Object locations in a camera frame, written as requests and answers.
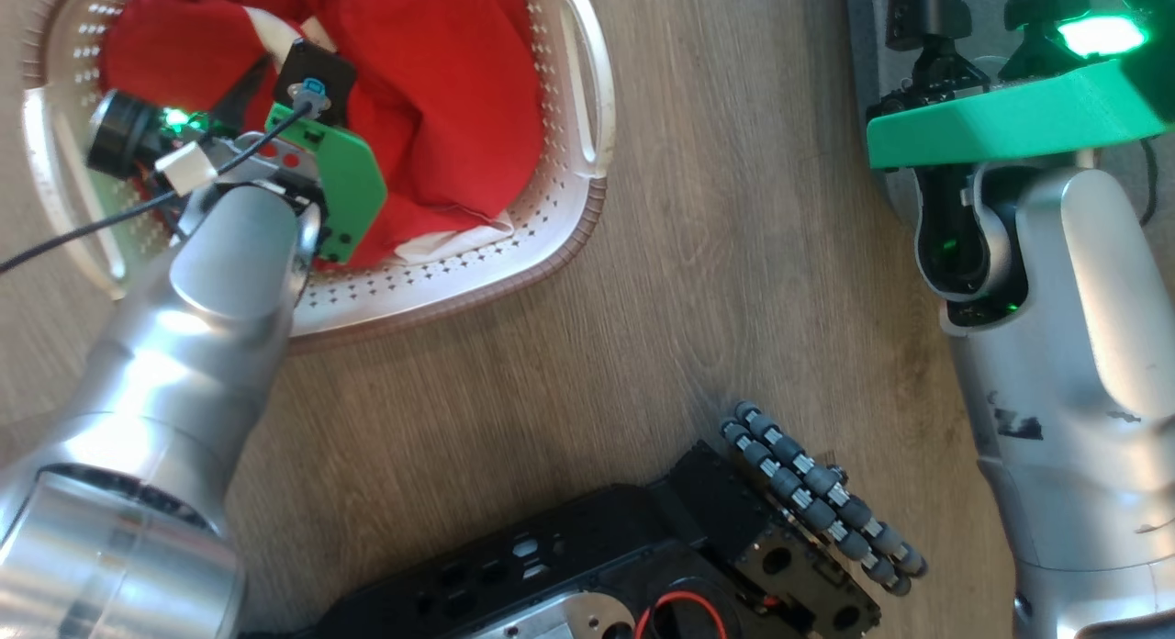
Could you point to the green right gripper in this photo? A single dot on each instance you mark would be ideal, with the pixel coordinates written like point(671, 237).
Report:
point(1010, 120)

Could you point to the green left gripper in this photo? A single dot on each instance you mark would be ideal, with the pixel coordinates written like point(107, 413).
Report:
point(344, 184)

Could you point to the red garment with white trim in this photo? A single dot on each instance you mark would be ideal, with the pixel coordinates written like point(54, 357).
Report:
point(441, 97)

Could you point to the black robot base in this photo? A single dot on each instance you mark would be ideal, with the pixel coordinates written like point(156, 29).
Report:
point(551, 556)

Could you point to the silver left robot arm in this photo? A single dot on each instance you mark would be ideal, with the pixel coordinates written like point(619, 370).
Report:
point(184, 345)

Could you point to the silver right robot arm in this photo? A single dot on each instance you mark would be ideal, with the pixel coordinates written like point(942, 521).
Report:
point(1083, 391)

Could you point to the white plastic laundry basket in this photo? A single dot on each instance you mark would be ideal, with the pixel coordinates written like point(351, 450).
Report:
point(551, 226)

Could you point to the grey round pouf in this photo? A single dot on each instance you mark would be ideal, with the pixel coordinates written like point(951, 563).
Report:
point(865, 24)

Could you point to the grey roller omni wheel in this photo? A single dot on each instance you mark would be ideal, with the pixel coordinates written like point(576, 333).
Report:
point(808, 487)

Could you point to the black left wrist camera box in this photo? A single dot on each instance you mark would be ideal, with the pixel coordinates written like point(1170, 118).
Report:
point(317, 70)

